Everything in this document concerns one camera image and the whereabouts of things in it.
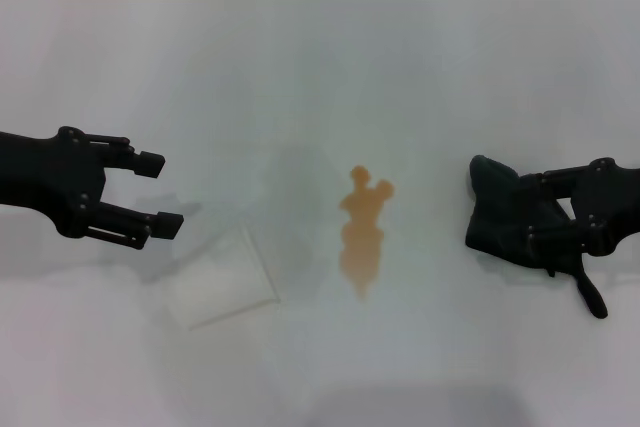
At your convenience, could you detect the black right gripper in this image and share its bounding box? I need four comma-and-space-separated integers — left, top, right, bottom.
519, 156, 640, 259

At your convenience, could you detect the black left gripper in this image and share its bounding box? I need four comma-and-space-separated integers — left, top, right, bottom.
0, 125, 186, 251

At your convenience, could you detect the dark blue rag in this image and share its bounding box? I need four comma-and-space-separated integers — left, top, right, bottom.
464, 154, 611, 320

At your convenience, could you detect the brown water stain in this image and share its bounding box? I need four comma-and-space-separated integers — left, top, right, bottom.
338, 164, 397, 305

